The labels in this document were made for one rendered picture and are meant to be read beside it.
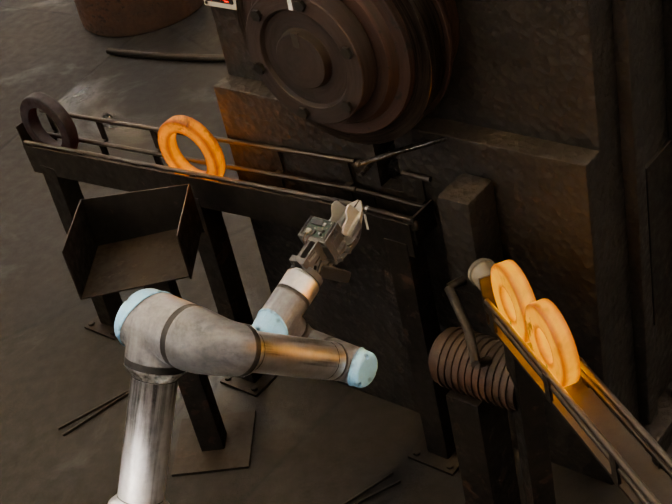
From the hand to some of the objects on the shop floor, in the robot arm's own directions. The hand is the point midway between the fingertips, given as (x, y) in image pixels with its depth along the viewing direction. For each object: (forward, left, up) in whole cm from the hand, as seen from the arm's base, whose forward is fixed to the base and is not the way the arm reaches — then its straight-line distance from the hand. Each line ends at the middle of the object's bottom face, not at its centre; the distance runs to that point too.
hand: (357, 207), depth 260 cm
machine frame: (+54, +3, -73) cm, 90 cm away
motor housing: (-3, -30, -76) cm, 81 cm away
